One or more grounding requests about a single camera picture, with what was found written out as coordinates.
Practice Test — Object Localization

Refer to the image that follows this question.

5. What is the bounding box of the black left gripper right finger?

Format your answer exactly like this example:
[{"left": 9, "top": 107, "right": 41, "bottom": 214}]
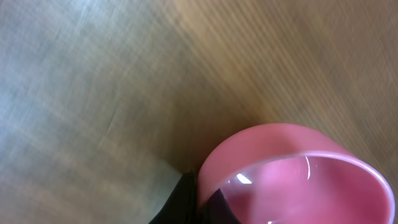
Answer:
[{"left": 198, "top": 189, "right": 241, "bottom": 224}]

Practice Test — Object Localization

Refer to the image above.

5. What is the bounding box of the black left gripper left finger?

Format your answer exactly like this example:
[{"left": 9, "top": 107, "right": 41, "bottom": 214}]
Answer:
[{"left": 149, "top": 172, "right": 197, "bottom": 224}]

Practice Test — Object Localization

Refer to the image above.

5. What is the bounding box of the pink scoop with blue handle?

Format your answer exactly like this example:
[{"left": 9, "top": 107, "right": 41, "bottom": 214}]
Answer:
[{"left": 197, "top": 123, "right": 396, "bottom": 223}]

